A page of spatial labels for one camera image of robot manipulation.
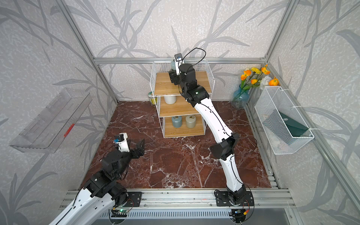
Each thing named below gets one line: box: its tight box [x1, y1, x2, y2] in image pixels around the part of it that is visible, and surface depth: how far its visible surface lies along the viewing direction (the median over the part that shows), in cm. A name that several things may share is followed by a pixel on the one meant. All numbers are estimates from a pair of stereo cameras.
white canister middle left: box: [164, 96, 177, 105], surface depth 86 cm
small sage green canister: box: [185, 114, 197, 129], surface depth 101 cm
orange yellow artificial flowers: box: [240, 64, 279, 90], surface depth 89 cm
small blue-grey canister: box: [171, 115, 183, 129], surface depth 101 cm
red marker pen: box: [63, 123, 75, 138], surface depth 66 cm
